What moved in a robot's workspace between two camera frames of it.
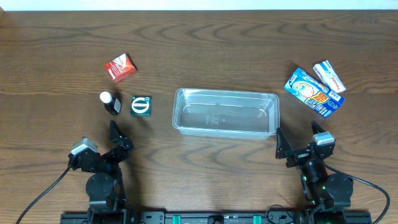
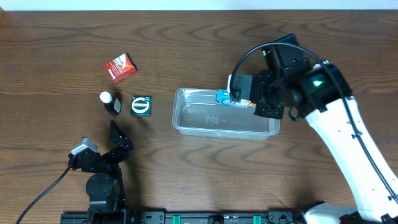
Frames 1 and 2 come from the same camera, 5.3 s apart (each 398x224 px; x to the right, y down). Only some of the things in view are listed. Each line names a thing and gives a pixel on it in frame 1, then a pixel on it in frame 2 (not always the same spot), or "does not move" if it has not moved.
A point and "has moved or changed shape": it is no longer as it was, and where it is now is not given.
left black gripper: [112, 154] does not move
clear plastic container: [226, 113] does not move
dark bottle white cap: [113, 106] does not move
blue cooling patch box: [313, 93] has moved or changed shape
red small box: [120, 68] does not move
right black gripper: [302, 154] to [257, 93]
